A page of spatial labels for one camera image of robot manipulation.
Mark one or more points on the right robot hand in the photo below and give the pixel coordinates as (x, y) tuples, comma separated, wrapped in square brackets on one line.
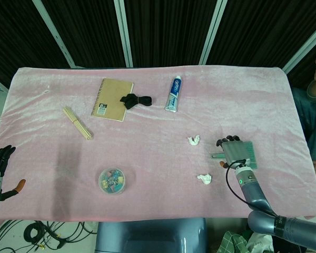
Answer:
[(235, 153)]

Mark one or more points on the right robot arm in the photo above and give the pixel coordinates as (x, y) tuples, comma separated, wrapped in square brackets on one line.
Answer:
[(250, 188)]

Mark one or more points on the crumpled white paper ball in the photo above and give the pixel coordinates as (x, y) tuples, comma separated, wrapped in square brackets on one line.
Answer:
[(205, 179), (194, 141)]

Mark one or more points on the pink velvet table cloth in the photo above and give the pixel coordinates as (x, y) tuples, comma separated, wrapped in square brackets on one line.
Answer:
[(160, 158)]

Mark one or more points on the blue white toothpaste tube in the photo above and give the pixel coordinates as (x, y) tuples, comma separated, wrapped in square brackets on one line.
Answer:
[(173, 95)]

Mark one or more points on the seated person in blue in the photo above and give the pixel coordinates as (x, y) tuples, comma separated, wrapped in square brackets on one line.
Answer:
[(313, 113)]

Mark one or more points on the green chequered cloth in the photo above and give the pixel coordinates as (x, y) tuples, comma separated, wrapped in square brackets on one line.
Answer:
[(231, 242)]

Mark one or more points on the white plastic bag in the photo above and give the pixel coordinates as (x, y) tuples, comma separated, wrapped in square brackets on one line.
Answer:
[(260, 243)]

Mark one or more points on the bundle of wooden sticks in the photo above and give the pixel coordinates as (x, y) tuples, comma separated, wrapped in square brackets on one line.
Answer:
[(77, 123)]

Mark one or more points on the black cloth bundle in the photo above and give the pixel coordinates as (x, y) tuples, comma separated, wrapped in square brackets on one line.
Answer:
[(137, 100)]

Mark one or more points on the clear tub of binder clips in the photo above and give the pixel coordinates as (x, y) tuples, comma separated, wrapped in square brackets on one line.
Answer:
[(112, 180)]

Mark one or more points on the blue-grey robot torso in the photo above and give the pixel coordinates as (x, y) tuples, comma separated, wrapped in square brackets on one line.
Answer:
[(150, 234)]

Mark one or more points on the brown spiral notebook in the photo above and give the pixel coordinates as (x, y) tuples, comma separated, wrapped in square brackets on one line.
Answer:
[(113, 98)]

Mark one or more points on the white metal frame post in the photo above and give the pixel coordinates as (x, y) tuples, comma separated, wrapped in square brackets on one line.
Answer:
[(302, 50), (55, 34), (212, 34), (124, 34)]

